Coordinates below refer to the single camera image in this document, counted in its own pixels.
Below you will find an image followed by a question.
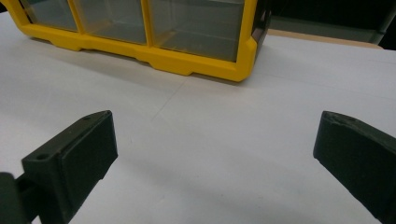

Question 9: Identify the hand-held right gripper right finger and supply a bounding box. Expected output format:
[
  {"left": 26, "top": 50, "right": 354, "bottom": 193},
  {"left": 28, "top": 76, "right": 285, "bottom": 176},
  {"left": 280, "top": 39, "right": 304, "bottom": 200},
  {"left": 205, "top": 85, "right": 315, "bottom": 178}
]
[{"left": 313, "top": 110, "right": 396, "bottom": 224}]

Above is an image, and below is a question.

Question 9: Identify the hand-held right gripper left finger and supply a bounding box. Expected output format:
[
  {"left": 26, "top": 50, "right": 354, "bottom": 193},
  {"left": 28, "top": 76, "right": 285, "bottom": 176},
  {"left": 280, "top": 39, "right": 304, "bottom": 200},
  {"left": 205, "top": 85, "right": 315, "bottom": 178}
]
[{"left": 16, "top": 109, "right": 119, "bottom": 224}]

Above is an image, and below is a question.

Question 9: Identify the yellow drawer cabinet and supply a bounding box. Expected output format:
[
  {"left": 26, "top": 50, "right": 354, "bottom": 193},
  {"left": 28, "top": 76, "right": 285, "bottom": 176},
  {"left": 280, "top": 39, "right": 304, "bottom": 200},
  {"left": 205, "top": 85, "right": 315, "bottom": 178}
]
[{"left": 0, "top": 0, "right": 272, "bottom": 83}]

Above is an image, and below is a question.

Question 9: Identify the clear plastic drawer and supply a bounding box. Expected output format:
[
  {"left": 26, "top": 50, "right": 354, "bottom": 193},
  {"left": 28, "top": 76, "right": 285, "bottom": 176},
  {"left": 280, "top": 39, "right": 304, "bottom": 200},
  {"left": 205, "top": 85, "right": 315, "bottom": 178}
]
[
  {"left": 19, "top": 0, "right": 78, "bottom": 33},
  {"left": 148, "top": 0, "right": 246, "bottom": 63},
  {"left": 73, "top": 0, "right": 148, "bottom": 45}
]

